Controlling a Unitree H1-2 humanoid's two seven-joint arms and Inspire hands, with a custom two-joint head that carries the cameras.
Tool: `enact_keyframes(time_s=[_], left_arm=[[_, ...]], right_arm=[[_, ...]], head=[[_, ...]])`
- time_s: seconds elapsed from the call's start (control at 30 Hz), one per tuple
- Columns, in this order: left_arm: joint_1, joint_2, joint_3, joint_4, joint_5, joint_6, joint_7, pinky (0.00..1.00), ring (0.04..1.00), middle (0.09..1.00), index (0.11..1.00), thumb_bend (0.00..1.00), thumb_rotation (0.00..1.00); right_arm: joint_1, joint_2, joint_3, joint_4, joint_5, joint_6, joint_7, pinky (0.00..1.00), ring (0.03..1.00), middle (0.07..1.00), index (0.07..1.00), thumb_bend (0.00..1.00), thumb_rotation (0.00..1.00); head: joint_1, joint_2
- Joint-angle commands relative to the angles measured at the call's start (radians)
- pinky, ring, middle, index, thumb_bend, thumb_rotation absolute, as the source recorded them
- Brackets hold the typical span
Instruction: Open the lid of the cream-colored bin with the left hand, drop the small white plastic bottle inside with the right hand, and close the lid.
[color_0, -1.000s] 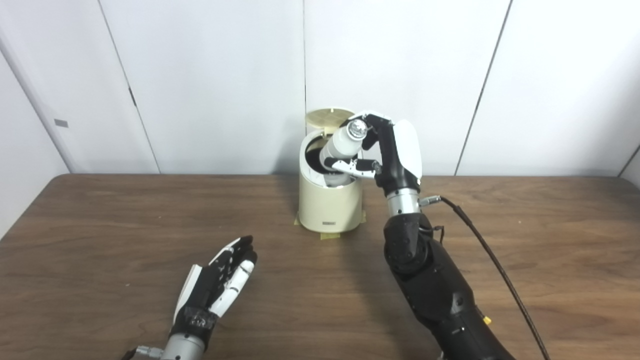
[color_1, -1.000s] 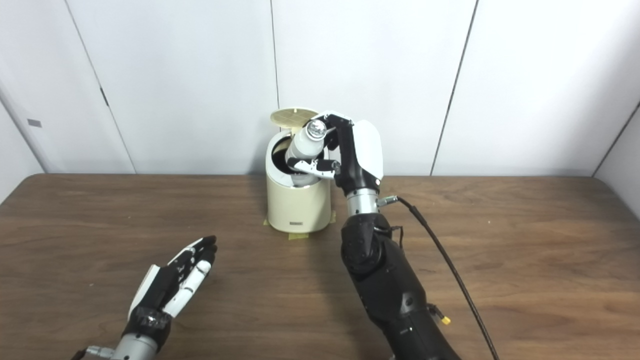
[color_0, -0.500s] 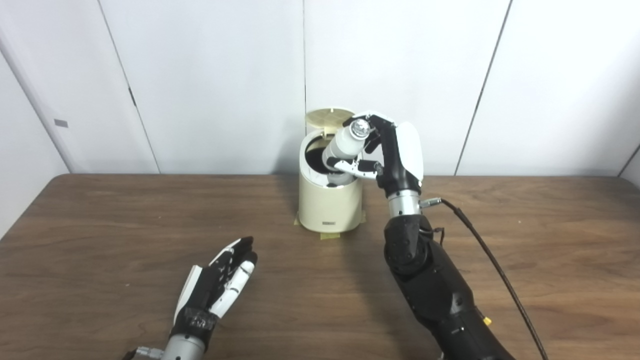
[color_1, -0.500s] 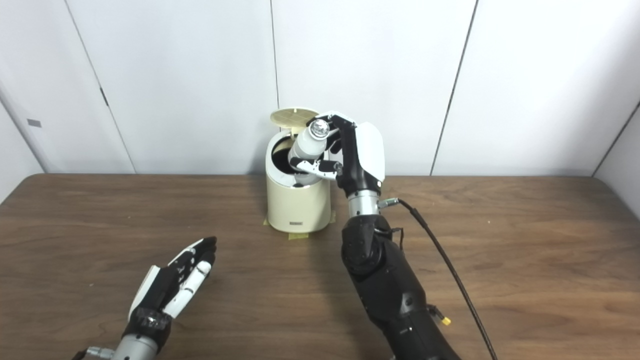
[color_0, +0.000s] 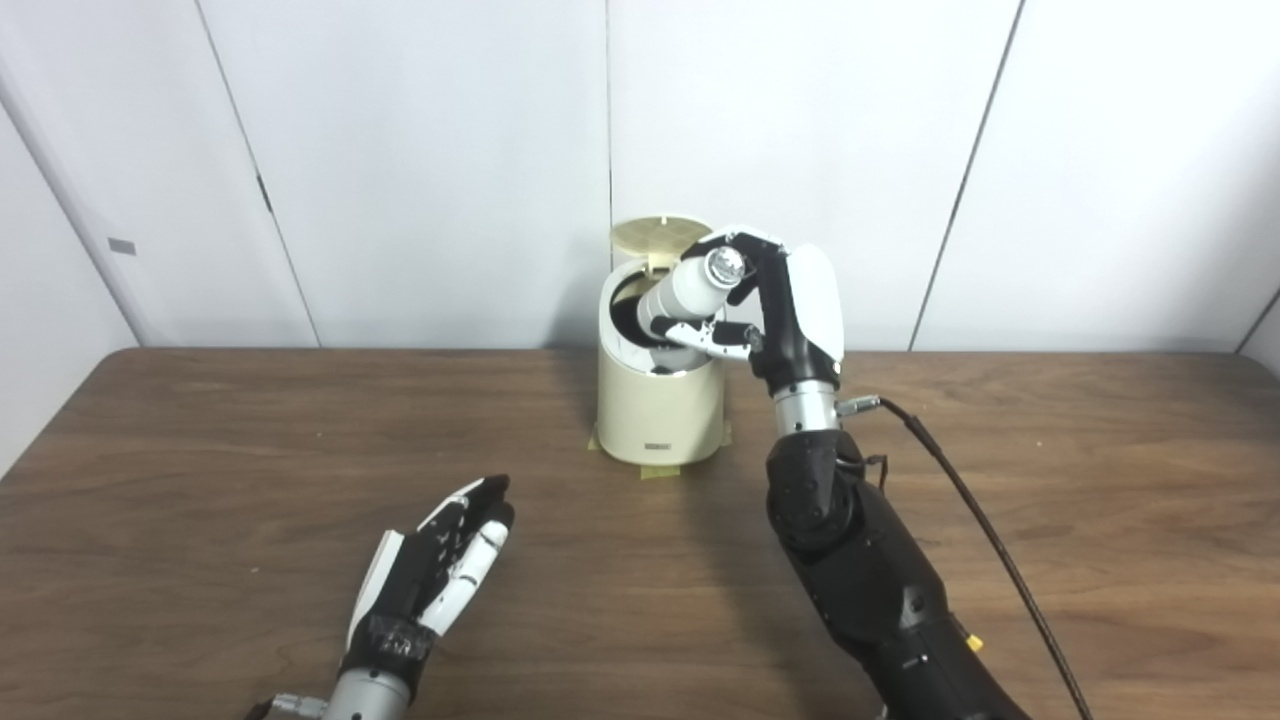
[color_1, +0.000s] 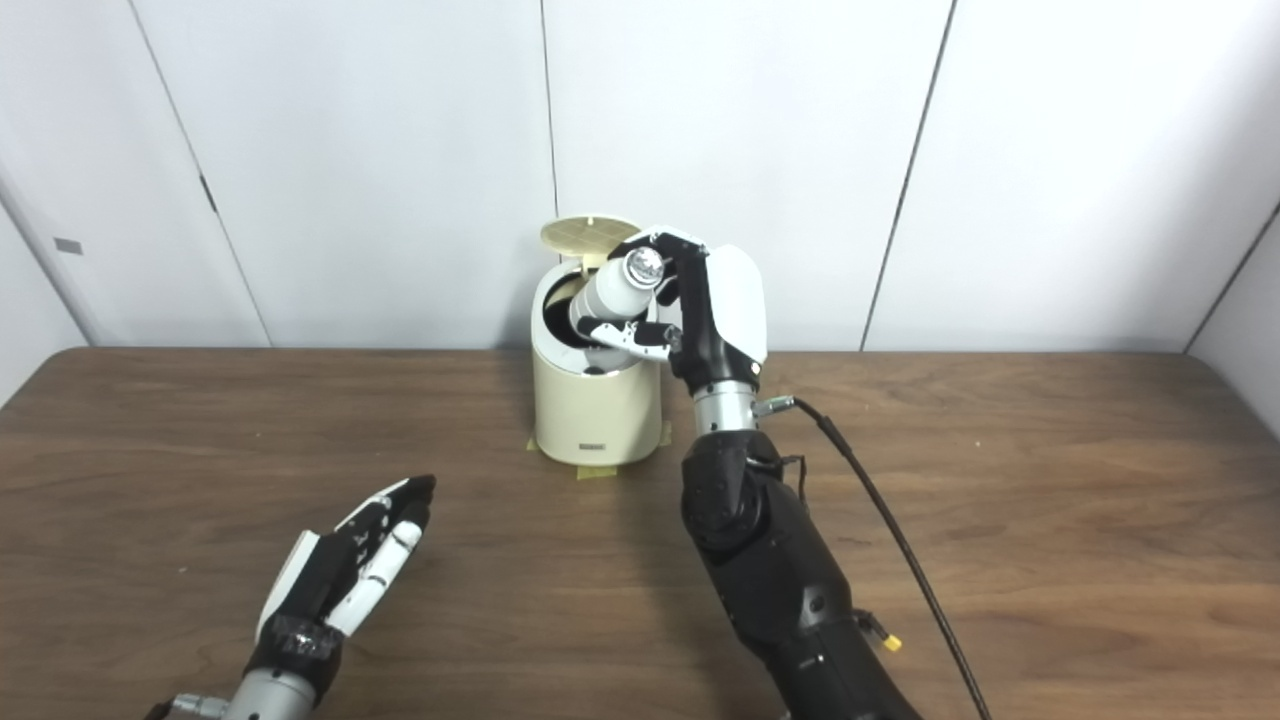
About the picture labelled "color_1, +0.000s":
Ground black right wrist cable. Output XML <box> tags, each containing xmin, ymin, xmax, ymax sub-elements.
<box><xmin>752</xmin><ymin>396</ymin><xmax>993</xmax><ymax>720</ymax></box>

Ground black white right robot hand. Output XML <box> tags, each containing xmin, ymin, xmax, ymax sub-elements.
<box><xmin>588</xmin><ymin>226</ymin><xmax>769</xmax><ymax>393</ymax></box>

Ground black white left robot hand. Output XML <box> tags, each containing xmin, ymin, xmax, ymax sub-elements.
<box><xmin>243</xmin><ymin>475</ymin><xmax>438</xmax><ymax>701</ymax></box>

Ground cream-colored round bin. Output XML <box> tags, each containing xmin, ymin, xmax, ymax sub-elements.
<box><xmin>531</xmin><ymin>258</ymin><xmax>665</xmax><ymax>467</ymax></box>

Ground small white plastic bottle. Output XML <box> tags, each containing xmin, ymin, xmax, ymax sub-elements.
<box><xmin>568</xmin><ymin>246</ymin><xmax>667</xmax><ymax>341</ymax></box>

